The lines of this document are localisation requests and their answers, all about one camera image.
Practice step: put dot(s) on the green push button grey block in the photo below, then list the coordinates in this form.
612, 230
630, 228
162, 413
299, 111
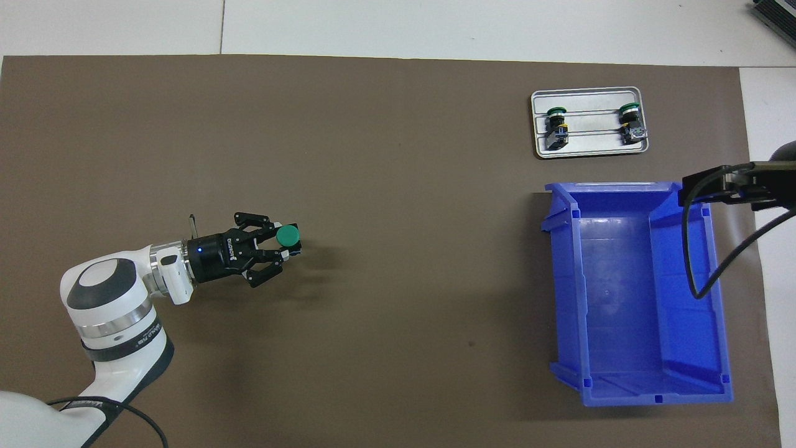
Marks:
631, 124

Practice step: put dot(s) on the green push button yellow block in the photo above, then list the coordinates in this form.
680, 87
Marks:
556, 127

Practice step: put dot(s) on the blue plastic storage bin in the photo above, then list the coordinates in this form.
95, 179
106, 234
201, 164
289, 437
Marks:
622, 298

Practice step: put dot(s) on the green push button switch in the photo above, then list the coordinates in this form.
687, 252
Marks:
287, 235

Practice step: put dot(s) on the silver metal tray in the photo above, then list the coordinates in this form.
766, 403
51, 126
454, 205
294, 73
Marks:
591, 124

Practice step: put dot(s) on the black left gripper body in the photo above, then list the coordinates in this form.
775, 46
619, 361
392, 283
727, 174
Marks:
217, 256

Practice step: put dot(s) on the brown table mat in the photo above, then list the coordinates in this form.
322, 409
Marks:
373, 186

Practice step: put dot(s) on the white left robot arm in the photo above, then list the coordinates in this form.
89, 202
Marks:
112, 311

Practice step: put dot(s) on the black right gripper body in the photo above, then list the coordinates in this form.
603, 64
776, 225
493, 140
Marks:
777, 183

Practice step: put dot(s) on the grey ribbed device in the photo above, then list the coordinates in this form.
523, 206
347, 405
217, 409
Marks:
777, 15

